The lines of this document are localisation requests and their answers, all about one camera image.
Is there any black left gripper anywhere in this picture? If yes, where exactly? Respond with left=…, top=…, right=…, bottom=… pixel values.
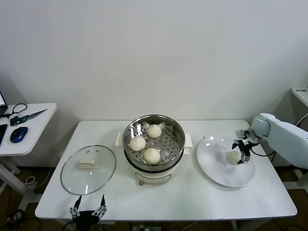
left=70, top=194, right=107, bottom=227

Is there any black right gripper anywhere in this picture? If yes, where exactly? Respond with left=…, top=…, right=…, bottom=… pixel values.
left=231, top=138, right=253, bottom=166

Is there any white steamed baozi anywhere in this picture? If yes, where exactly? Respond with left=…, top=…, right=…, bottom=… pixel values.
left=130, top=137, right=146, bottom=152
left=143, top=148, right=161, bottom=165
left=147, top=124, right=162, bottom=139
left=227, top=151, right=241, bottom=165

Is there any glass lid with cream handle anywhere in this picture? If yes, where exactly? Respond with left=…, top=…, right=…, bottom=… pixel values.
left=60, top=145, right=117, bottom=195

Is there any steel perforated steamer basket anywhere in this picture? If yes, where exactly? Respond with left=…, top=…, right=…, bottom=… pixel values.
left=116, top=115, right=193, bottom=170

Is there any white round plate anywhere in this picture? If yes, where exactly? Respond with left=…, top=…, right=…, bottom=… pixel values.
left=196, top=136, right=256, bottom=188

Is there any white electric cooker base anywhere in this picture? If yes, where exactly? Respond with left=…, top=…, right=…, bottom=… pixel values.
left=124, top=144, right=192, bottom=187

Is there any white desk with black label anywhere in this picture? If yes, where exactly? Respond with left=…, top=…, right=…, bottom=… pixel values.
left=290, top=88, right=308, bottom=191

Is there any white side desk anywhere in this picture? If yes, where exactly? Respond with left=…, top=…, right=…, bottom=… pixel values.
left=0, top=103, right=58, bottom=210

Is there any blue computer mouse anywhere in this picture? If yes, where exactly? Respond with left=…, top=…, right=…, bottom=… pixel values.
left=10, top=127, right=29, bottom=143

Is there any green black pointed tool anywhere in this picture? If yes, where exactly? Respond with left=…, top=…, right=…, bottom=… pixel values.
left=10, top=109, right=48, bottom=126

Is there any black keyboard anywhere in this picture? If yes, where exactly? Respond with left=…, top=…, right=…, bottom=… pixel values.
left=0, top=124, right=8, bottom=147

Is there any black laptop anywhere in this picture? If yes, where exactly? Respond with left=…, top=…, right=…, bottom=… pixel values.
left=0, top=90, right=9, bottom=116

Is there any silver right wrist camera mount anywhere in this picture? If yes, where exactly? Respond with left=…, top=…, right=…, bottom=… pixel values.
left=236, top=129, right=262, bottom=145

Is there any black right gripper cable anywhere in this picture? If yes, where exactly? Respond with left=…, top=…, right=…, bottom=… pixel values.
left=250, top=144, right=276, bottom=157

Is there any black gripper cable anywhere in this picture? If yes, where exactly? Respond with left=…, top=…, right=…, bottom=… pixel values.
left=250, top=144, right=276, bottom=157
left=63, top=220, right=76, bottom=231

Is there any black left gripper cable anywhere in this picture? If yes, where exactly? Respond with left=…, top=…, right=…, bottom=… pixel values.
left=63, top=220, right=76, bottom=231

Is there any white floor cable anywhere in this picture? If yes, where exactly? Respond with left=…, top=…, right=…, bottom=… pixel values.
left=25, top=166, right=55, bottom=188

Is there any black floor cable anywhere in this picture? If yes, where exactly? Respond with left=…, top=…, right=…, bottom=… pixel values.
left=0, top=209, right=41, bottom=231

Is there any black looped cable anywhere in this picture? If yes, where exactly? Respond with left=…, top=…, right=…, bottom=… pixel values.
left=0, top=103, right=27, bottom=118

